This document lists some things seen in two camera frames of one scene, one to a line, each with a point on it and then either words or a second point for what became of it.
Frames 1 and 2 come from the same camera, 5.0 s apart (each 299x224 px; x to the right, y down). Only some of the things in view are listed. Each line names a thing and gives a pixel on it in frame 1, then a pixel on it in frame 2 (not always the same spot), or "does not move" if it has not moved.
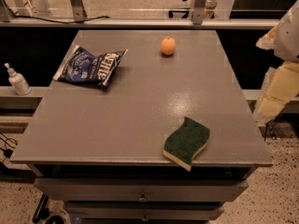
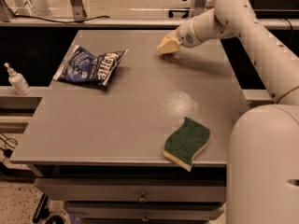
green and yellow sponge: x=184 y=144 does not move
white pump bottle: x=18 y=81 does not move
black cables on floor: x=7 y=152 does not move
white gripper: x=288 y=36 -> x=185 y=36
